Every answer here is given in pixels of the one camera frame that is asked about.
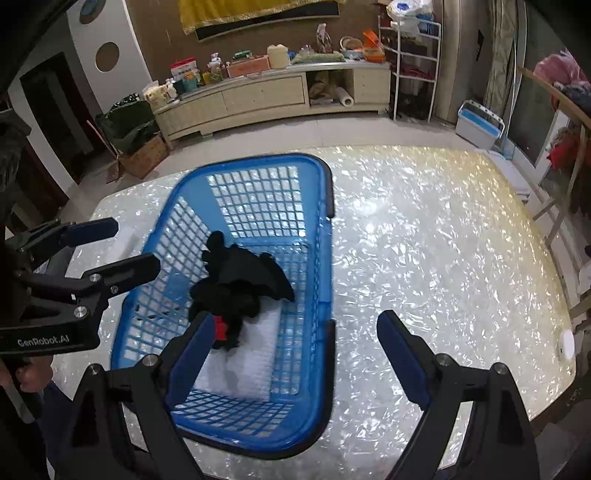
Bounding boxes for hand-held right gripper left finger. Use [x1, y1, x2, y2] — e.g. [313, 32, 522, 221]
[55, 311, 218, 480]

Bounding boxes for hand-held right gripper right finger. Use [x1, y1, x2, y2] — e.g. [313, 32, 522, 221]
[376, 310, 541, 480]

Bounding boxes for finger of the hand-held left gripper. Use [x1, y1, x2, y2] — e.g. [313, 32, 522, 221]
[18, 254, 161, 320]
[4, 218, 119, 278]

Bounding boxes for white cloth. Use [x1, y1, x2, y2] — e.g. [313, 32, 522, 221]
[191, 309, 282, 402]

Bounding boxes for blue plastic basket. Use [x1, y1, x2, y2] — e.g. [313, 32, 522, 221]
[110, 152, 336, 460]

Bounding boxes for person's left hand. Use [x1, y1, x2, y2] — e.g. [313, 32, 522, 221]
[0, 355, 54, 398]

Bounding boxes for cardboard box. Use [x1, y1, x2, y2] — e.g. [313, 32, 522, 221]
[117, 134, 171, 180]

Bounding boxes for dark green bag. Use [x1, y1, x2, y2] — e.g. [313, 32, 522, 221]
[95, 95, 160, 155]

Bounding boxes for white round device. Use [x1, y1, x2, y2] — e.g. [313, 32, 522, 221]
[553, 329, 576, 361]

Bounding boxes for red white snack box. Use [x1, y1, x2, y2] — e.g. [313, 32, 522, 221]
[170, 58, 200, 84]

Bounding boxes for beige low cabinet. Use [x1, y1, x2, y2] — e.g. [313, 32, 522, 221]
[152, 60, 393, 141]

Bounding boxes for pink box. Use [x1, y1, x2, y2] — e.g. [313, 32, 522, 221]
[225, 55, 271, 78]

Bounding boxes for blue white storage box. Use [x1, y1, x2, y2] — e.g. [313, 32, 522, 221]
[455, 99, 505, 151]

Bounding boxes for cream plastic jar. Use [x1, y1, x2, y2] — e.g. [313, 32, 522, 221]
[267, 43, 291, 70]

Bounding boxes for black television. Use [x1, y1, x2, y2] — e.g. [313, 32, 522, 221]
[194, 11, 340, 43]

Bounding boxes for yellow fringed cloth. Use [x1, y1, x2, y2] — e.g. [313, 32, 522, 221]
[178, 0, 347, 35]

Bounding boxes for wooden clothes shelf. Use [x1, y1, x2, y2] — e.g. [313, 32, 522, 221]
[517, 65, 591, 319]

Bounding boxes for orange bag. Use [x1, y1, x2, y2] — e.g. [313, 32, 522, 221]
[361, 30, 386, 63]

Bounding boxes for patterned curtain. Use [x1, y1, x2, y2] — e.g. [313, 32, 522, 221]
[482, 0, 520, 109]

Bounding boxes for pink clothes pile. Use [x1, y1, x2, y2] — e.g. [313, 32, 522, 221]
[533, 51, 591, 86]

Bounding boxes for white plastic bag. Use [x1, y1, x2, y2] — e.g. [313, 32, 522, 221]
[385, 0, 435, 35]

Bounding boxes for red handled broom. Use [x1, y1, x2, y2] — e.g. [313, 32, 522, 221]
[85, 120, 123, 183]

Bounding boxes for white wire rack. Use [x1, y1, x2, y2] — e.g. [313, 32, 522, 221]
[378, 14, 443, 123]

